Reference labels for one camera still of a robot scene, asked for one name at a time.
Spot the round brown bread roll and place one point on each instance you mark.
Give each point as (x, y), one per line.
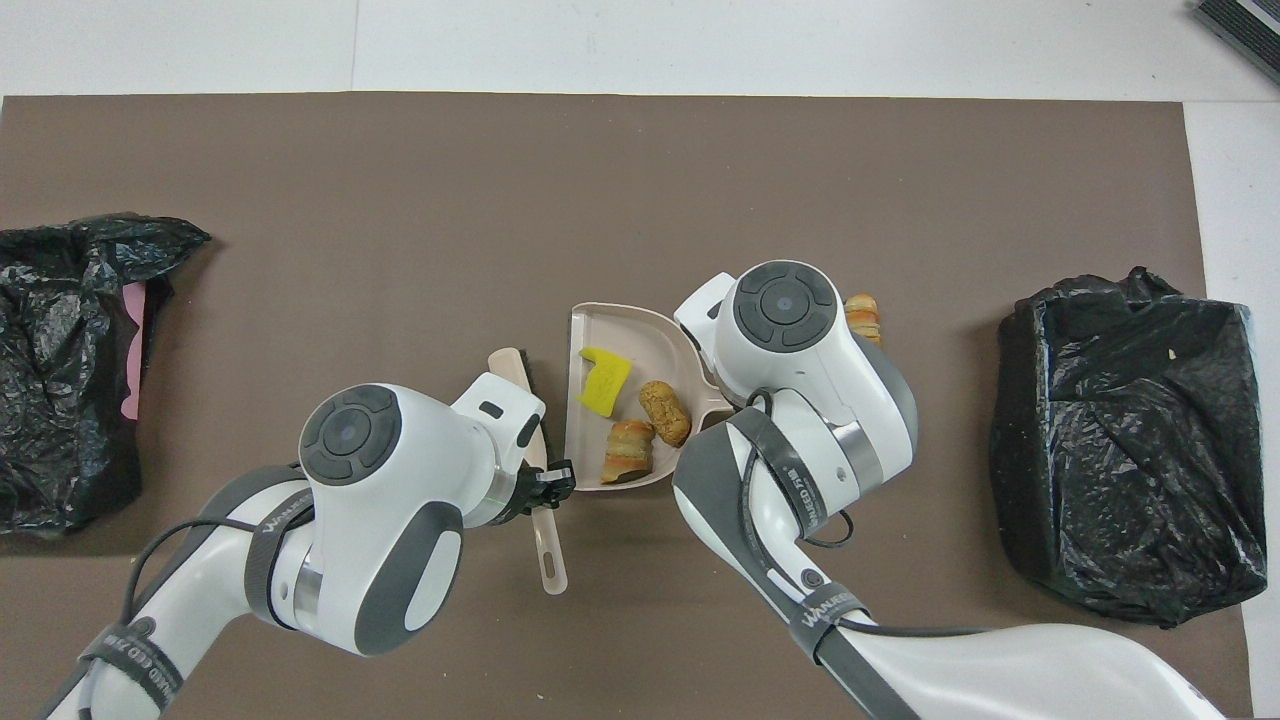
(665, 412)

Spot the pink bin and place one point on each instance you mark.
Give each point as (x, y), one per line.
(134, 350)

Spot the crumpled black trash bag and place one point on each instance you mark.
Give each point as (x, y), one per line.
(60, 380)

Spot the beige brush black bristles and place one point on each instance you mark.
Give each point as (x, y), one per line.
(548, 560)

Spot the beige plastic dustpan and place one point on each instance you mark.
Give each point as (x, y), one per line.
(640, 340)

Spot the black bag lined bin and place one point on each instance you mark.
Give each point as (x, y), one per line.
(1130, 450)

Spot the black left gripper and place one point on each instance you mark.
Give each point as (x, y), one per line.
(522, 495)

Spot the striped croissant piece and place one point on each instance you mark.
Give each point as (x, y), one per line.
(628, 452)
(864, 318)

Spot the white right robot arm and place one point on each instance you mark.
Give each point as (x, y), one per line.
(800, 400)

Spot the dark grey ribbed object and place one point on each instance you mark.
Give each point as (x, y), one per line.
(1245, 30)

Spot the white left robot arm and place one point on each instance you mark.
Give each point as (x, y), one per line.
(400, 480)

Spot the brown table mat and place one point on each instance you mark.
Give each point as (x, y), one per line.
(400, 200)

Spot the yellow sponge piece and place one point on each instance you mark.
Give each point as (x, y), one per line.
(604, 382)

